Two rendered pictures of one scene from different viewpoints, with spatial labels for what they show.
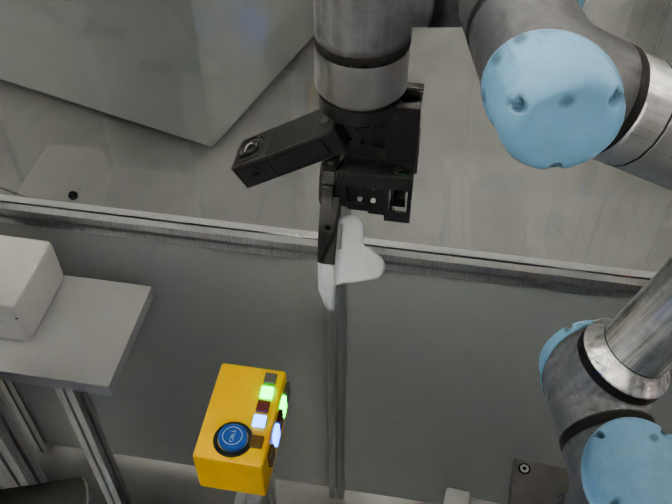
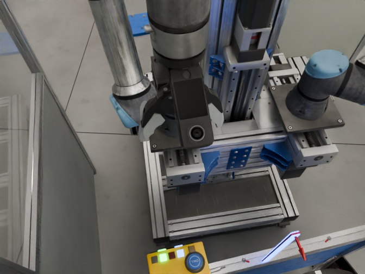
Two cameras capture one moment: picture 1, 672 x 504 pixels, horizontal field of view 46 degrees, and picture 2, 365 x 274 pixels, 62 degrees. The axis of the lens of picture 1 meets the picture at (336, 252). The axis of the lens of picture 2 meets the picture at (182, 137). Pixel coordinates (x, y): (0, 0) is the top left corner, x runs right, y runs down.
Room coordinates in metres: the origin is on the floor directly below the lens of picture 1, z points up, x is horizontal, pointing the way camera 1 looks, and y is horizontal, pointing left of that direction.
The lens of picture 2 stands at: (0.66, 0.28, 1.95)
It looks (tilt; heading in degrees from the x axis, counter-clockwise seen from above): 57 degrees down; 247
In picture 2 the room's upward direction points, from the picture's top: straight up
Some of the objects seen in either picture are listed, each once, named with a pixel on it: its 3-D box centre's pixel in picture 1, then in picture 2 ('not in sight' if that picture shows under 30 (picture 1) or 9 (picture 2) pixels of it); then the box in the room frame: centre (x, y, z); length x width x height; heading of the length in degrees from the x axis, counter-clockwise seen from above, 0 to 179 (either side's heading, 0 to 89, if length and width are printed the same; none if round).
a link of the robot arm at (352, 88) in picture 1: (362, 64); (176, 30); (0.54, -0.02, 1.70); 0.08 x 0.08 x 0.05
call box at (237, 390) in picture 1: (244, 430); (178, 269); (0.61, 0.14, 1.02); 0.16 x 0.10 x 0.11; 171
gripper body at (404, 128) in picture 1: (368, 146); (178, 71); (0.54, -0.03, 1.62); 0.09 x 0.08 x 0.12; 80
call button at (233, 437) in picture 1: (232, 438); (194, 261); (0.57, 0.14, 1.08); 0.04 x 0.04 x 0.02
